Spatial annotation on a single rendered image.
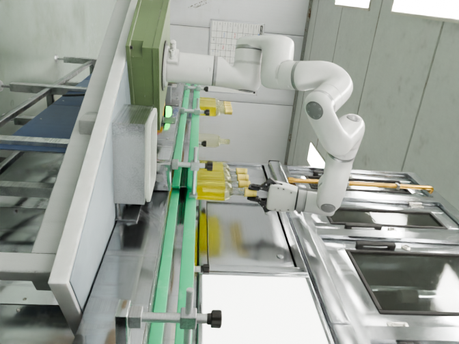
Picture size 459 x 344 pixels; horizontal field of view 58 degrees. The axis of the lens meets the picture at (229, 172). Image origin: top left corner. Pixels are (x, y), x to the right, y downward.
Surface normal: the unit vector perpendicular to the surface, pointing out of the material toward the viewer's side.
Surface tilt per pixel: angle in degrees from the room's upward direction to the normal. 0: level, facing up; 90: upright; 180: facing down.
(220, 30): 90
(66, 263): 90
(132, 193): 90
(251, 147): 90
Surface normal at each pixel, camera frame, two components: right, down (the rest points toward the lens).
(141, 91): 0.02, 0.76
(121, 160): 0.06, 0.40
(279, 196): -0.22, 0.32
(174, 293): 0.09, -0.91
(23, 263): 0.11, -0.65
